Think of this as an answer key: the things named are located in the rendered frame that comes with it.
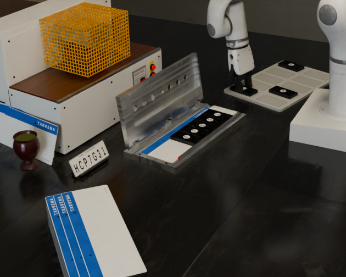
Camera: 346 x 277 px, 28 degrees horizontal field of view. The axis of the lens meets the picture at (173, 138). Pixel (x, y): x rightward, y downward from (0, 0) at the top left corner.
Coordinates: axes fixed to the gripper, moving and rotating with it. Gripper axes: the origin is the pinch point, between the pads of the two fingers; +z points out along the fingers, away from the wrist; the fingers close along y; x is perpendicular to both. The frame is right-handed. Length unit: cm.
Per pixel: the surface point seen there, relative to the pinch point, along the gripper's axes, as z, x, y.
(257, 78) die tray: 1.8, 3.9, 13.2
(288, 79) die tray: 4.0, -6.2, 19.9
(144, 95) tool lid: -13, -1, -51
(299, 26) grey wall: 21, 90, 165
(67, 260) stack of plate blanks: 3, -39, -117
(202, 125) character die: 2.3, -9.5, -35.2
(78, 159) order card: -2, 1, -80
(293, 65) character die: 1.7, -1.1, 30.8
